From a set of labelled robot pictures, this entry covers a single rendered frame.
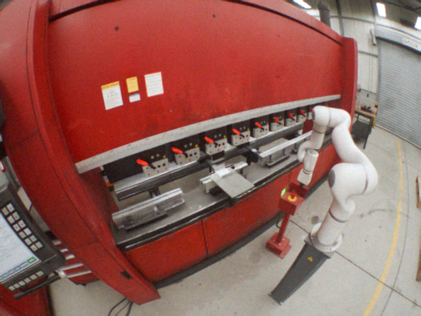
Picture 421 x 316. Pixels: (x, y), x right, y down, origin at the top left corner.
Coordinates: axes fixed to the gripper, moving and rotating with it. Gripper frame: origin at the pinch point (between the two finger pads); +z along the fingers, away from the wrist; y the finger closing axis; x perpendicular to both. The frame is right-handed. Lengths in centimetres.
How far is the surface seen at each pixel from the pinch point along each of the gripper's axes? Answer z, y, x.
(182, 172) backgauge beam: -2, -75, -59
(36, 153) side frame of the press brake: -70, -45, -140
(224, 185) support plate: -12, -34, -53
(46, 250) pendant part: -48, -19, -149
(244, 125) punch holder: -42, -45, -25
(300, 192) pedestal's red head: 10.2, 0.5, 4.4
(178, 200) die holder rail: -2, -51, -78
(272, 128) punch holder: -32, -39, 5
